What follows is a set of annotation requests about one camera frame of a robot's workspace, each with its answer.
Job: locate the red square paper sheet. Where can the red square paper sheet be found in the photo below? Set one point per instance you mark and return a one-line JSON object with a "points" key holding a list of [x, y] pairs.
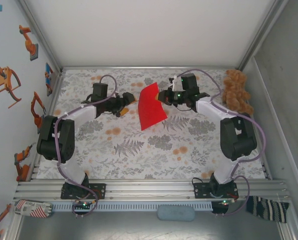
{"points": [[150, 110]]}

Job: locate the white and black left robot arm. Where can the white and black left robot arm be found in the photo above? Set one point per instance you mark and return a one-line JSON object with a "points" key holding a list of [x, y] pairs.
{"points": [[64, 140]]}

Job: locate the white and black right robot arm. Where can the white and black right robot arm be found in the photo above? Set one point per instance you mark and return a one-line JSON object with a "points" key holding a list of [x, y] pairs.
{"points": [[238, 140]]}

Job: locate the floral patterned tablecloth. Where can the floral patterned tablecloth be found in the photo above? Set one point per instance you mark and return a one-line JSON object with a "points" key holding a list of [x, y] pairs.
{"points": [[138, 160]]}

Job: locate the brown teddy bear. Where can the brown teddy bear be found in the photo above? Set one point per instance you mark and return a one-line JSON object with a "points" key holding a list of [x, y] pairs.
{"points": [[234, 92]]}

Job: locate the small circuit board green light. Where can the small circuit board green light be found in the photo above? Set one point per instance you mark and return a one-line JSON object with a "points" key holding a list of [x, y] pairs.
{"points": [[85, 204], [227, 202]]}

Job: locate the blue-grey oval sponge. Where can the blue-grey oval sponge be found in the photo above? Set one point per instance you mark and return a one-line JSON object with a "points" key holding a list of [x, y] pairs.
{"points": [[176, 213]]}

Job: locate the printed red white pouch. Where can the printed red white pouch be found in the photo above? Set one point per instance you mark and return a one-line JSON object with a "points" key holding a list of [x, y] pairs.
{"points": [[31, 208]]}

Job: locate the black white striped sock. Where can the black white striped sock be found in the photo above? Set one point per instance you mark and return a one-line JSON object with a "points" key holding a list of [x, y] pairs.
{"points": [[268, 208]]}

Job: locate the blue and orange wall sticker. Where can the blue and orange wall sticker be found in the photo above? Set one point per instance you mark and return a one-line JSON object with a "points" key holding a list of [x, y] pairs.
{"points": [[49, 80]]}

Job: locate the aluminium extrusion frame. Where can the aluminium extrusion frame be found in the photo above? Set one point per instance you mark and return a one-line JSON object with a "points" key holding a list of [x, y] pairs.
{"points": [[148, 188]]}

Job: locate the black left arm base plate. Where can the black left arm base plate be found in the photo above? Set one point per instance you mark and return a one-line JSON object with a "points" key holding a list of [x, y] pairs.
{"points": [[100, 191]]}

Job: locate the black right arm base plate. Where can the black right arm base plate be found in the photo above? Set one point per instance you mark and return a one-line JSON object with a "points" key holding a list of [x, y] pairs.
{"points": [[201, 191]]}

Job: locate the orange gripper wall sticker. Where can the orange gripper wall sticker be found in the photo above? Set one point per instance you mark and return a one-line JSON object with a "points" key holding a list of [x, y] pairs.
{"points": [[5, 82]]}

